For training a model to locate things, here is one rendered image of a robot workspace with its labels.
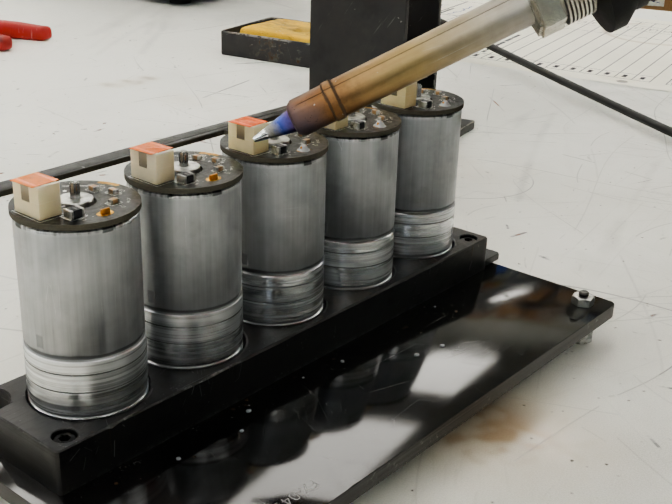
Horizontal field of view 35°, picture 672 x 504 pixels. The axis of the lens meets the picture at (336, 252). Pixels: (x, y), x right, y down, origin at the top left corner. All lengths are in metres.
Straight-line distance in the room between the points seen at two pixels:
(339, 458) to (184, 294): 0.05
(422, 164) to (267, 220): 0.06
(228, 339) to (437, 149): 0.08
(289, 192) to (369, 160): 0.03
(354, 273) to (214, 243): 0.06
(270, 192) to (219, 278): 0.02
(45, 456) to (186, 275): 0.05
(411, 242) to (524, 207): 0.11
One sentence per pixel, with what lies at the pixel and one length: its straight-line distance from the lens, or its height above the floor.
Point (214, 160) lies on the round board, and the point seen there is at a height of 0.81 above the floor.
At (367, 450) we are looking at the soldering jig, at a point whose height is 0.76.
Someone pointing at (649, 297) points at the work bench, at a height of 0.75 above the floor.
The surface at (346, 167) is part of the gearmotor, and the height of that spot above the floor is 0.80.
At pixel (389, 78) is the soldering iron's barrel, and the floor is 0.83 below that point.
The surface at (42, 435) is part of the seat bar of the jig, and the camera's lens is 0.21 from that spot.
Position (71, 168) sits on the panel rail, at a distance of 0.23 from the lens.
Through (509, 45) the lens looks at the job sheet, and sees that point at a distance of 0.68.
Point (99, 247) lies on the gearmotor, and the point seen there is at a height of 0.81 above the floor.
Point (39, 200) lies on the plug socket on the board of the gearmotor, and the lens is 0.20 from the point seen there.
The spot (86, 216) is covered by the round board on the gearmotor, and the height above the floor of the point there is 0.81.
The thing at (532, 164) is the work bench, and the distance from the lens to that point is 0.44.
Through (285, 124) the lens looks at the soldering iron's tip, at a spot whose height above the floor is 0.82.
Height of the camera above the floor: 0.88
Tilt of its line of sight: 23 degrees down
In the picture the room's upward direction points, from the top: 2 degrees clockwise
